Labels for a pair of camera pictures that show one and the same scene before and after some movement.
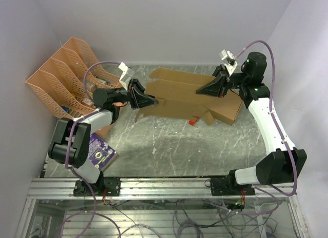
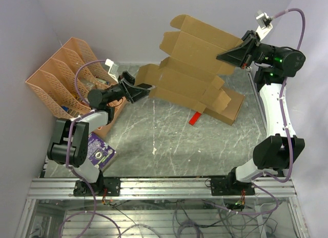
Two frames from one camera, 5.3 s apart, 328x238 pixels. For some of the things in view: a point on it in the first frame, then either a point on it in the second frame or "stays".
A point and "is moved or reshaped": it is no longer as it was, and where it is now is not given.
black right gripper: [219, 87] -> [237, 56]
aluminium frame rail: [142, 189] stays
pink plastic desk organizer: [65, 83] stays
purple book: [101, 155] stays
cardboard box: [176, 91] is moved or reshaped
